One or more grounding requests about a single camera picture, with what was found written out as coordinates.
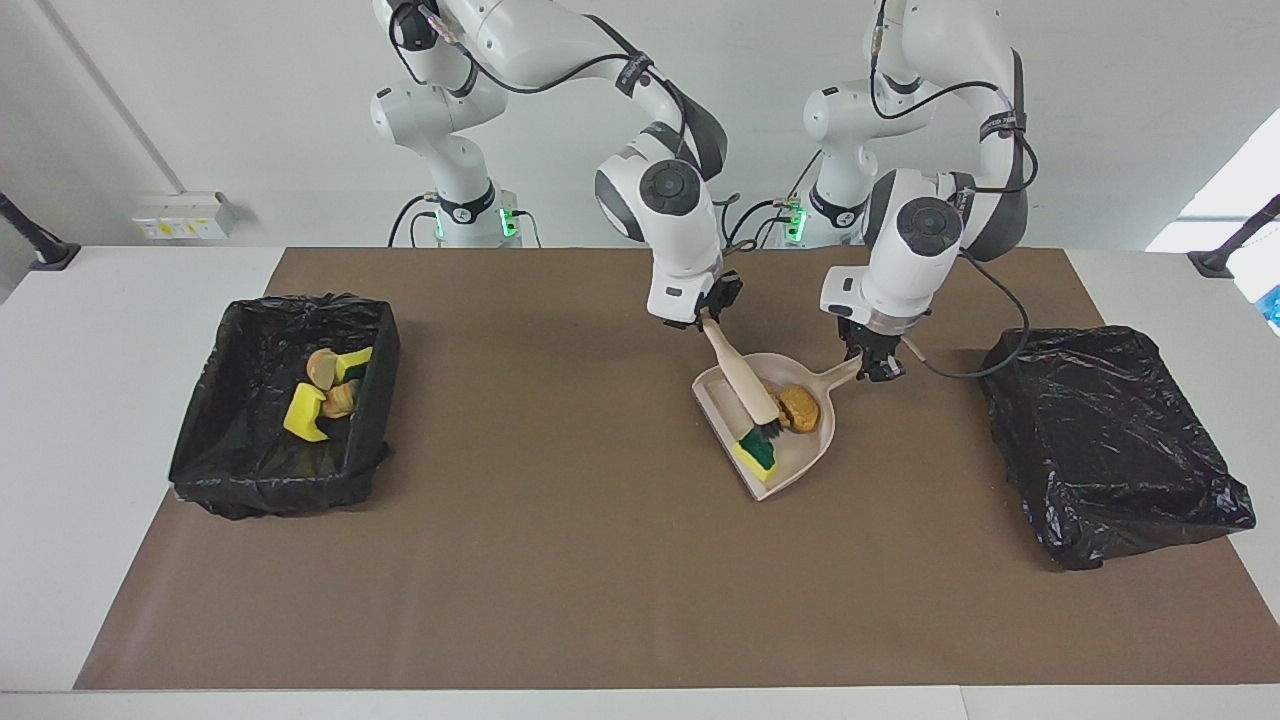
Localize brown toy bread roll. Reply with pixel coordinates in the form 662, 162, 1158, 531
778, 385, 824, 437

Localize black base cable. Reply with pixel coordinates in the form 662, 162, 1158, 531
725, 155, 823, 249
388, 195, 441, 249

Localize black right base cable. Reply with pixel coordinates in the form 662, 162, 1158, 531
388, 195, 441, 249

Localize brown paper table mat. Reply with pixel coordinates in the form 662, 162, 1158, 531
75, 247, 1280, 691

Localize beige plastic dustpan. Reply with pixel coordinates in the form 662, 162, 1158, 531
692, 352, 864, 503

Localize black bag lined bin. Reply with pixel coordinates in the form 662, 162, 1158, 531
168, 292, 402, 520
977, 325, 1257, 572

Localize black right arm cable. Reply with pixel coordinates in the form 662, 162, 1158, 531
390, 0, 749, 271

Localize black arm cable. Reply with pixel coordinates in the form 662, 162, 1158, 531
390, 0, 749, 271
868, 0, 1041, 381

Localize white wall socket box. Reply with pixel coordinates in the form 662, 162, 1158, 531
133, 192, 238, 241

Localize black left base cable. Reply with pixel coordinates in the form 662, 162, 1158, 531
725, 155, 823, 249

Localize plain yellow sponge piece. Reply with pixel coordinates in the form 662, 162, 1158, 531
283, 385, 331, 443

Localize white wall conduit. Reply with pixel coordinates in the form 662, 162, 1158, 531
45, 0, 189, 196

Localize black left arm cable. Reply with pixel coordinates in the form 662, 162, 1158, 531
868, 0, 1041, 381

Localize beige hand brush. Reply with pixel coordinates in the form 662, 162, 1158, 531
700, 318, 785, 442

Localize green and yellow sponge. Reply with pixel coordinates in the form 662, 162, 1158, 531
730, 430, 782, 485

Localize black stand foot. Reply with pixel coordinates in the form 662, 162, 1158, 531
0, 192, 81, 272
1188, 195, 1280, 279

